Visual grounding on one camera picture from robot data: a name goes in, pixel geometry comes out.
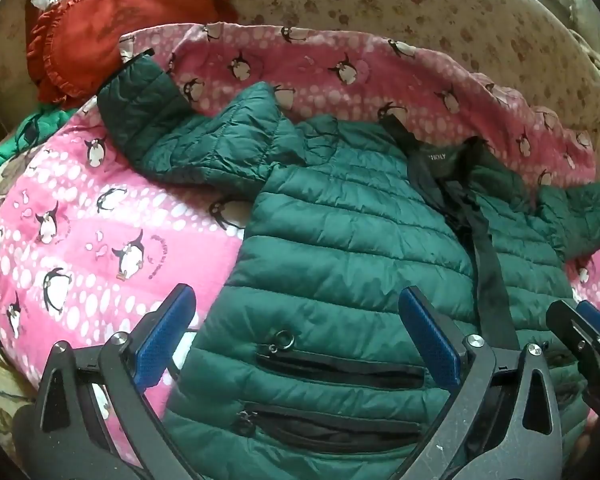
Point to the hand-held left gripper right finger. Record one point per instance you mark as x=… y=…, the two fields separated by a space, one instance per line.
x=430 y=332

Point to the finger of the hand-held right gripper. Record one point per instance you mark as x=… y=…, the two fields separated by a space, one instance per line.
x=599 y=317
x=562 y=321

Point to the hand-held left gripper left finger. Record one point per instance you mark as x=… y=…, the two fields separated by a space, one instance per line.
x=167 y=327

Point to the green puffer jacket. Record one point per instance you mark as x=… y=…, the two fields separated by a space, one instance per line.
x=340 y=220

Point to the pink penguin print blanket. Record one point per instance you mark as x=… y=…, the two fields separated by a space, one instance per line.
x=80 y=260

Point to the green cloth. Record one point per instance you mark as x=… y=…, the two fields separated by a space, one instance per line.
x=27 y=132

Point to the beige bunched cloth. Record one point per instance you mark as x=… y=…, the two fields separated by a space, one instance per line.
x=597 y=67

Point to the red ruffled pillow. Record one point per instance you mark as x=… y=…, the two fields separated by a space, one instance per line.
x=110 y=25

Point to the beige floral bed sheet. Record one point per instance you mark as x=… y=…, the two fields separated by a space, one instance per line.
x=430 y=10

